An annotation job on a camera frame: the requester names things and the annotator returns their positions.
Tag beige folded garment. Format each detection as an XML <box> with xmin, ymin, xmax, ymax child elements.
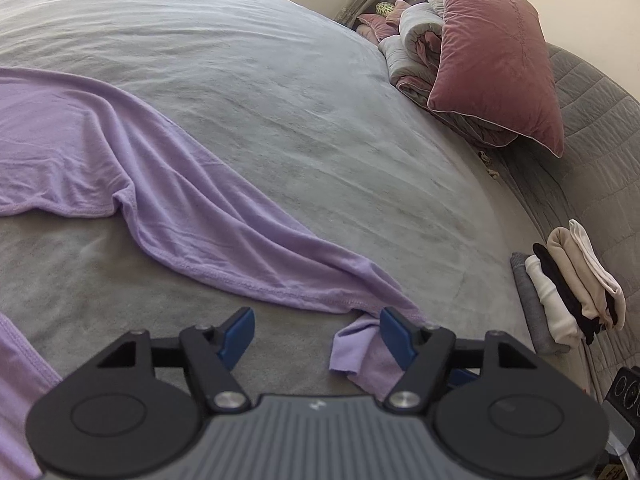
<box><xmin>546</xmin><ymin>226</ymin><xmax>613</xmax><ymax>328</ymax></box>

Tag grey quilted headboard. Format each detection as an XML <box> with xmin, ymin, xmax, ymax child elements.
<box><xmin>487</xmin><ymin>42</ymin><xmax>640</xmax><ymax>401</ymax></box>

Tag black folded garment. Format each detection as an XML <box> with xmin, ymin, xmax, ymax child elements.
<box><xmin>532</xmin><ymin>242</ymin><xmax>618</xmax><ymax>346</ymax></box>

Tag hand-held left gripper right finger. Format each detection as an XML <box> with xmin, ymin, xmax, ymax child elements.
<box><xmin>380</xmin><ymin>307</ymin><xmax>538</xmax><ymax>415</ymax></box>

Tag grey bed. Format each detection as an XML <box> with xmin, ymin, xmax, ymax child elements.
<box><xmin>0</xmin><ymin>0</ymin><xmax>601</xmax><ymax>480</ymax></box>

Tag small beige tassel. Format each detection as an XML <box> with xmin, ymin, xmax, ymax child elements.
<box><xmin>477</xmin><ymin>150</ymin><xmax>502</xmax><ymax>181</ymax></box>

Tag small pink cushion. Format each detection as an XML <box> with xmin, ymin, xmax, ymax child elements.
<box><xmin>356</xmin><ymin>1</ymin><xmax>401</xmax><ymax>43</ymax></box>

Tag pink velvet pillow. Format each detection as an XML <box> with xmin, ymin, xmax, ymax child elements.
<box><xmin>427</xmin><ymin>0</ymin><xmax>566</xmax><ymax>158</ymax></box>

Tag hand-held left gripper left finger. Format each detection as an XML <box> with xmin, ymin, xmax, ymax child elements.
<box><xmin>95</xmin><ymin>307</ymin><xmax>257</xmax><ymax>415</ymax></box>

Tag white knit folded garment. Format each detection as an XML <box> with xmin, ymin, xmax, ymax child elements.
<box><xmin>525</xmin><ymin>255</ymin><xmax>586</xmax><ymax>347</ymax></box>

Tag folded grey pink quilt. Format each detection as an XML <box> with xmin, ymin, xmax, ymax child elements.
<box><xmin>377</xmin><ymin>0</ymin><xmax>521</xmax><ymax>150</ymax></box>

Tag purple pants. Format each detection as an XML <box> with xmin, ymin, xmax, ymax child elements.
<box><xmin>0</xmin><ymin>67</ymin><xmax>431</xmax><ymax>480</ymax></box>

